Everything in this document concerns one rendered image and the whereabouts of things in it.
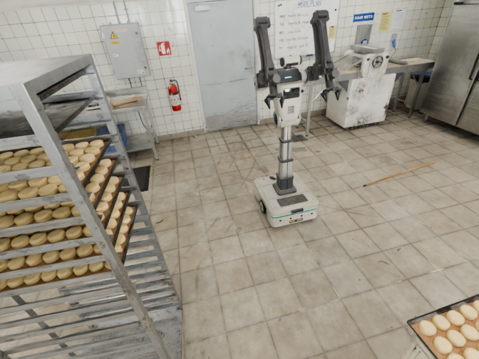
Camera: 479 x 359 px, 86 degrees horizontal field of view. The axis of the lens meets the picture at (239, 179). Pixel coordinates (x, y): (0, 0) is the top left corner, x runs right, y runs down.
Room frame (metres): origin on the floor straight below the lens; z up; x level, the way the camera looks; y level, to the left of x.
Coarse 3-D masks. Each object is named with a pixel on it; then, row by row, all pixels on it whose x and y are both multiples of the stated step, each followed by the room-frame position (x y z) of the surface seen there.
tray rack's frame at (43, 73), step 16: (0, 64) 0.97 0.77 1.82; (16, 64) 0.93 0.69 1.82; (32, 64) 0.90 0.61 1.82; (48, 64) 0.86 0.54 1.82; (64, 64) 0.83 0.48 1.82; (80, 64) 0.93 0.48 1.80; (0, 80) 0.65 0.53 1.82; (16, 80) 0.63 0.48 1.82; (32, 80) 0.63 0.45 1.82; (48, 80) 0.69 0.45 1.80; (0, 96) 0.58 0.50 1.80; (128, 320) 0.99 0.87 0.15; (160, 320) 0.97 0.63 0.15; (176, 320) 0.96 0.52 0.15; (96, 336) 0.90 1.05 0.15; (112, 336) 0.89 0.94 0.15; (144, 336) 0.87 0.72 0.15; (160, 336) 0.86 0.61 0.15; (176, 336) 0.85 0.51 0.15; (0, 352) 0.53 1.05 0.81; (128, 352) 0.78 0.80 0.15; (176, 352) 0.76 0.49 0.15
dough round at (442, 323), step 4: (436, 316) 0.47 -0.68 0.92; (440, 316) 0.47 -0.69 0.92; (432, 320) 0.46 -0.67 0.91; (436, 320) 0.46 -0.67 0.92; (440, 320) 0.45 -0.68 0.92; (444, 320) 0.45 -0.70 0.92; (436, 324) 0.44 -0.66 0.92; (440, 324) 0.44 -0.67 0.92; (444, 324) 0.44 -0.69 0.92; (448, 324) 0.44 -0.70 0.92; (440, 328) 0.43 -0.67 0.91; (444, 328) 0.43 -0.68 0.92
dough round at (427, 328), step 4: (424, 320) 0.46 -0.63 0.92; (420, 324) 0.45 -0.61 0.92; (424, 324) 0.45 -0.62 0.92; (428, 324) 0.44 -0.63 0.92; (432, 324) 0.44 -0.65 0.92; (420, 328) 0.44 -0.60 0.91; (424, 328) 0.43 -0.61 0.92; (428, 328) 0.43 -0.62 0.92; (432, 328) 0.43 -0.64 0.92; (424, 332) 0.42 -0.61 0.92; (428, 332) 0.42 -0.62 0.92; (432, 332) 0.42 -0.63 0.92
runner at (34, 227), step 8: (80, 216) 0.61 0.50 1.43; (32, 224) 0.59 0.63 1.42; (40, 224) 0.60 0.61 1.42; (48, 224) 0.60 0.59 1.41; (56, 224) 0.60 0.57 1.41; (64, 224) 0.60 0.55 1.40; (72, 224) 0.61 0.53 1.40; (0, 232) 0.58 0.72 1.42; (8, 232) 0.58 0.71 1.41; (16, 232) 0.59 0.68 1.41; (24, 232) 0.59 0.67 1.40
